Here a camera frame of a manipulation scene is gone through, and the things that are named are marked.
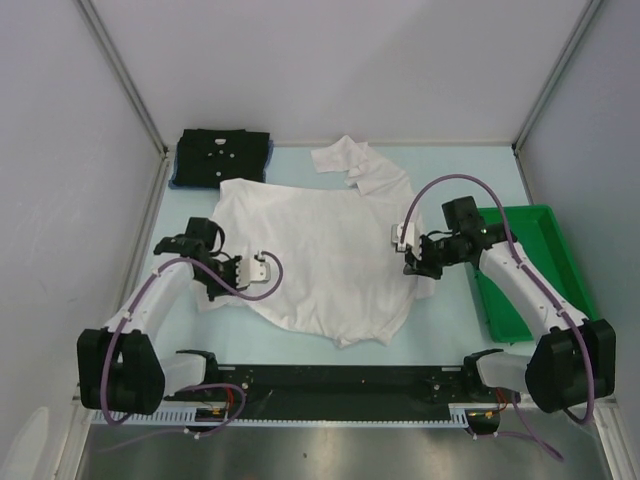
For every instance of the right aluminium frame post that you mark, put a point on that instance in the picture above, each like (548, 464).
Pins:
(586, 18)

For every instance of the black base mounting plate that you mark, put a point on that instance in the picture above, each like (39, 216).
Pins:
(348, 393)

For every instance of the white long sleeve shirt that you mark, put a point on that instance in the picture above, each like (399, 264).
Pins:
(343, 279)

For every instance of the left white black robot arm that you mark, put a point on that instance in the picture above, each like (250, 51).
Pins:
(118, 366)

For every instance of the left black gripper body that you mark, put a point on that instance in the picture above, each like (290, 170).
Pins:
(225, 270)

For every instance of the left aluminium frame post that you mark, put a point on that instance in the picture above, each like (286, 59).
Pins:
(103, 39)

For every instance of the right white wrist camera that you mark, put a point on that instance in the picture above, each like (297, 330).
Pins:
(405, 237)

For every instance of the aluminium frame post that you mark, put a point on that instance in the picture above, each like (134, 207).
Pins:
(103, 39)
(586, 18)

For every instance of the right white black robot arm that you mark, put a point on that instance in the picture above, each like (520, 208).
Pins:
(574, 357)

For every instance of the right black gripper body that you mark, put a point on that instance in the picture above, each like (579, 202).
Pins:
(437, 253)

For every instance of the light blue cable duct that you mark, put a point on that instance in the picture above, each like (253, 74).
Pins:
(203, 417)

